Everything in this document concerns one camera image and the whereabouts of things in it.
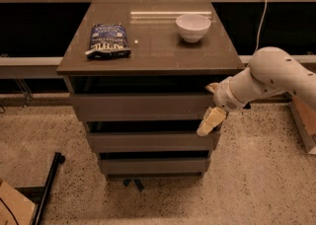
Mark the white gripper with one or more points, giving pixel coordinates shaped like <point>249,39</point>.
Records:
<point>223,98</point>

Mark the grey top drawer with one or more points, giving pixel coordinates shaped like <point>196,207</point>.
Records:
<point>100,107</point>

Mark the grey drawer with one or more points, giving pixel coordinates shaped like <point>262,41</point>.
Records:
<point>100,107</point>
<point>151,142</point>
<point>148,167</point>

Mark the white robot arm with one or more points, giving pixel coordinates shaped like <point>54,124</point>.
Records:
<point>269,71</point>

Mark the grey drawer cabinet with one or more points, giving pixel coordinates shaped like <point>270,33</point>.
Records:
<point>161,62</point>

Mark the grey middle drawer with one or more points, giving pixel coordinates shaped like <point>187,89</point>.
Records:
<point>151,142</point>

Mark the grey bottom drawer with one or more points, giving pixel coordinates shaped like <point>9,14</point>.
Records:
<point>148,167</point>

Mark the white ceramic bowl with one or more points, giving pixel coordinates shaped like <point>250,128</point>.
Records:
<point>192,27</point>

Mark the blue tape mark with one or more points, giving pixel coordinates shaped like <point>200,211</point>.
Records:
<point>138,183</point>

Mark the blue chip bag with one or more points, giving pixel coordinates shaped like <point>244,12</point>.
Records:
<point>108,41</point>

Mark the black metal stand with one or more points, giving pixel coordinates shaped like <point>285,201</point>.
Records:
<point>39,195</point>

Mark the cardboard box left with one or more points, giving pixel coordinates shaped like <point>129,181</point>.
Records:
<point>15,208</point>

